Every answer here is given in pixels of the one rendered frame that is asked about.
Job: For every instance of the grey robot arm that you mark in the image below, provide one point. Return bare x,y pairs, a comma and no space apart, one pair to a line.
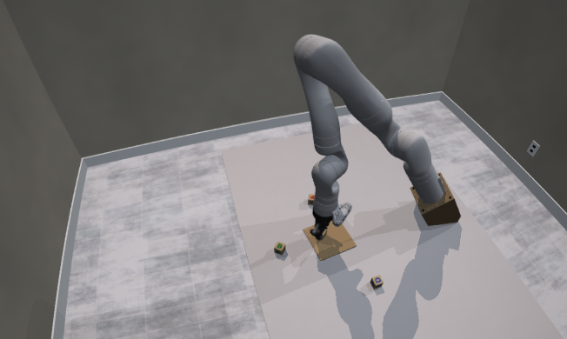
322,63

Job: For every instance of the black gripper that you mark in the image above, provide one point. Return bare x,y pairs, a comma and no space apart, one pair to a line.
321,223

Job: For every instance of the tan flat square mat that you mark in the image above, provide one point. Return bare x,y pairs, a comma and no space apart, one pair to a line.
336,241

